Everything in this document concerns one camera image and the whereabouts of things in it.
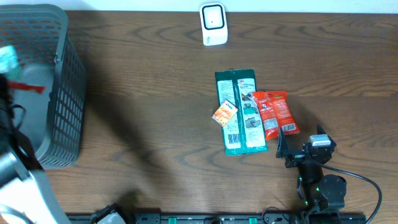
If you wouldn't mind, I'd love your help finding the green 3M wipes package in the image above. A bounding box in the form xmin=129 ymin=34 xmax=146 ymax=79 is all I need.
xmin=215 ymin=69 xmax=268 ymax=156

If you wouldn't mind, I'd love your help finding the orange-red snack bag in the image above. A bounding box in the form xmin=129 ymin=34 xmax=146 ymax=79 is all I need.
xmin=253 ymin=90 xmax=300 ymax=140

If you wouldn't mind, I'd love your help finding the red stick packet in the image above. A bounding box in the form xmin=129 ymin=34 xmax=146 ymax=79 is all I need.
xmin=7 ymin=81 xmax=45 ymax=94

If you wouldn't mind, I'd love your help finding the orange Kleenex tissue pack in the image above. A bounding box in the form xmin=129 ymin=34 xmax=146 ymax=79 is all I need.
xmin=212 ymin=100 xmax=238 ymax=127

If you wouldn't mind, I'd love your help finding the mint green wipes pack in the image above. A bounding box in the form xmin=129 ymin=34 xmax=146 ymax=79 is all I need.
xmin=1 ymin=45 xmax=21 ymax=81

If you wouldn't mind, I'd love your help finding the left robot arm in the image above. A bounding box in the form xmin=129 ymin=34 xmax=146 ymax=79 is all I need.
xmin=1 ymin=74 xmax=128 ymax=224

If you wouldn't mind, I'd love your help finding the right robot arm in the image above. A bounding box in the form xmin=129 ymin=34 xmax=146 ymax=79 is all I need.
xmin=275 ymin=125 xmax=346 ymax=223

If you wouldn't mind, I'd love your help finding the white barcode scanner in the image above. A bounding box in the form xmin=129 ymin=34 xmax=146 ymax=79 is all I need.
xmin=199 ymin=2 xmax=228 ymax=46

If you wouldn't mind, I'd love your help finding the grey plastic mesh basket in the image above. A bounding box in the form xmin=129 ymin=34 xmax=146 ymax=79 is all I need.
xmin=1 ymin=4 xmax=87 ymax=169

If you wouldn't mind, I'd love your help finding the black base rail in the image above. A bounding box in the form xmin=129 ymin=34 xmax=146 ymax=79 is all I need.
xmin=68 ymin=213 xmax=366 ymax=224

